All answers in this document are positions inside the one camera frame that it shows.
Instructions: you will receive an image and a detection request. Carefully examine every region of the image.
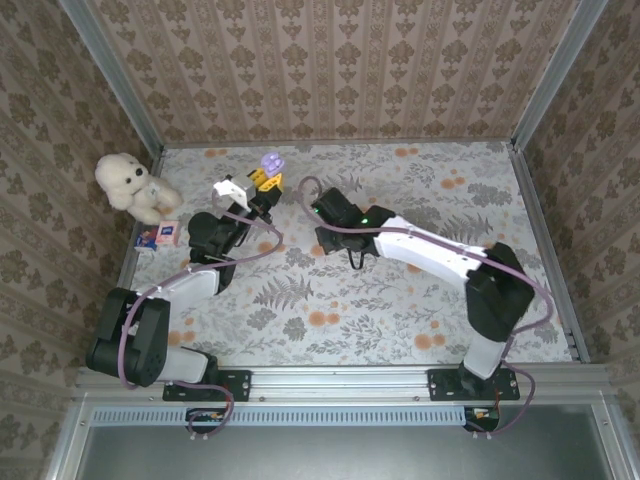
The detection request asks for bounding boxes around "purple earbud charging case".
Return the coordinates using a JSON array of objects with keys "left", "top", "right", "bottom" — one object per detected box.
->
[{"left": 259, "top": 151, "right": 285, "bottom": 176}]

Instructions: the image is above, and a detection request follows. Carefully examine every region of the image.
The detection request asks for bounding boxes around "pink tissue pack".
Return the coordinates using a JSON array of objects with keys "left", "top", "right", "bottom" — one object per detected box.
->
[{"left": 155, "top": 219, "right": 180, "bottom": 247}]

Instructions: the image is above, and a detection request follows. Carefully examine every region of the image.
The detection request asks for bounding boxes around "small blue card box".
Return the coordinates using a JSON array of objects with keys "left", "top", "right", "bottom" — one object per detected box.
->
[{"left": 134, "top": 225, "right": 160, "bottom": 254}]

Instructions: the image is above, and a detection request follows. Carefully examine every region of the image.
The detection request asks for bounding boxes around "white plush teddy bear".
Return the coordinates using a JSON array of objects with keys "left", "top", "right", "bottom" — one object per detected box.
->
[{"left": 94, "top": 152, "right": 185, "bottom": 225}]

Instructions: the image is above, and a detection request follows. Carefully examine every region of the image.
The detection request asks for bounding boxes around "floral patterned table sheet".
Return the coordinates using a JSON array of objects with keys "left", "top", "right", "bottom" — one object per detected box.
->
[{"left": 109, "top": 141, "right": 574, "bottom": 367}]

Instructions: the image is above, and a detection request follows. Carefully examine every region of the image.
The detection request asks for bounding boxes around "grey metal panel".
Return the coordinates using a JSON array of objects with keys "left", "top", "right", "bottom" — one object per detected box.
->
[{"left": 47, "top": 399, "right": 631, "bottom": 480}]

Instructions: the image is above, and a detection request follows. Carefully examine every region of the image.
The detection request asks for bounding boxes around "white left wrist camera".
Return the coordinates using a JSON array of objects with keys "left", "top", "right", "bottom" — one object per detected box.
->
[{"left": 213, "top": 174, "right": 251, "bottom": 207}]

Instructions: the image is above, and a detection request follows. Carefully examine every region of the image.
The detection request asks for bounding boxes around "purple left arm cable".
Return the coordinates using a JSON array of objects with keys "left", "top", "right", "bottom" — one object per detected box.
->
[{"left": 117, "top": 192, "right": 286, "bottom": 444}]

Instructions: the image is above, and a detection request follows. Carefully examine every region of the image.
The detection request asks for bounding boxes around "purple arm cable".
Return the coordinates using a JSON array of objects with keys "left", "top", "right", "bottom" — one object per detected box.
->
[
  {"left": 117, "top": 192, "right": 286, "bottom": 444},
  {"left": 297, "top": 175, "right": 555, "bottom": 441}
]

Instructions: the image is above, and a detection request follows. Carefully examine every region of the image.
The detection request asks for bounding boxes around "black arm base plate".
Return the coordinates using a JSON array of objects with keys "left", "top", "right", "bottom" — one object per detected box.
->
[
  {"left": 163, "top": 368, "right": 251, "bottom": 403},
  {"left": 428, "top": 368, "right": 521, "bottom": 403}
]

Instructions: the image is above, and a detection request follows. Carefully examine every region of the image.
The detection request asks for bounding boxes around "long aluminium frame rail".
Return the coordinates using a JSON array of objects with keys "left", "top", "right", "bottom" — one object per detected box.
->
[{"left": 74, "top": 364, "right": 609, "bottom": 401}]

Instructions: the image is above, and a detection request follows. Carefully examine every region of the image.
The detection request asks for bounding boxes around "arm controller board with wires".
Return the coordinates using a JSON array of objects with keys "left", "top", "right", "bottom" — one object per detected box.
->
[
  {"left": 185, "top": 407, "right": 232, "bottom": 435},
  {"left": 463, "top": 405, "right": 501, "bottom": 432}
]

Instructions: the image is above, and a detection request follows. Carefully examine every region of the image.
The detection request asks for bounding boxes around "aluminium frame corner post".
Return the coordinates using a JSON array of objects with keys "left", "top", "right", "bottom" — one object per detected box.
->
[
  {"left": 509, "top": 0, "right": 611, "bottom": 151},
  {"left": 59, "top": 0, "right": 166, "bottom": 155}
]

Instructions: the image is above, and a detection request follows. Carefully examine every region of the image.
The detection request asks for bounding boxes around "grey slotted cable duct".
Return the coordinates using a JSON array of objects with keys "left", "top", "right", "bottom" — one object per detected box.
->
[{"left": 92, "top": 405, "right": 469, "bottom": 427}]

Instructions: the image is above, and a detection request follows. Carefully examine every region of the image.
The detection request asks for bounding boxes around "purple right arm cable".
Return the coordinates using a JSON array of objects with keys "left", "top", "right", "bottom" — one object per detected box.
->
[{"left": 297, "top": 175, "right": 555, "bottom": 441}]

